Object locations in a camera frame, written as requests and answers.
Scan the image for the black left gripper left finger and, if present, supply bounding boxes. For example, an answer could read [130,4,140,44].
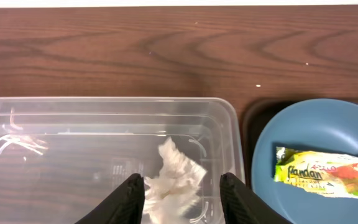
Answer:
[75,173,145,224]

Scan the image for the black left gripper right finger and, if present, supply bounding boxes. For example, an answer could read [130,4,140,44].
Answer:
[219,172,291,224]

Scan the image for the white tissue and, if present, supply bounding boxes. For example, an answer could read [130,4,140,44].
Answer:
[143,138,207,224]

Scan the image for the green yellow snack wrapper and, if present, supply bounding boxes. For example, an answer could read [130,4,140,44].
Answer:
[274,147,358,198]

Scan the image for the dark blue bowl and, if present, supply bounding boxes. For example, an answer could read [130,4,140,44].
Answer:
[251,99,358,224]

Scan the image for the dark brown serving tray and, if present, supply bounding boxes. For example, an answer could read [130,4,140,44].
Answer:
[244,99,358,192]

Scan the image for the clear plastic bin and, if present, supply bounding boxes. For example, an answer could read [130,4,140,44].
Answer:
[0,97,245,223]

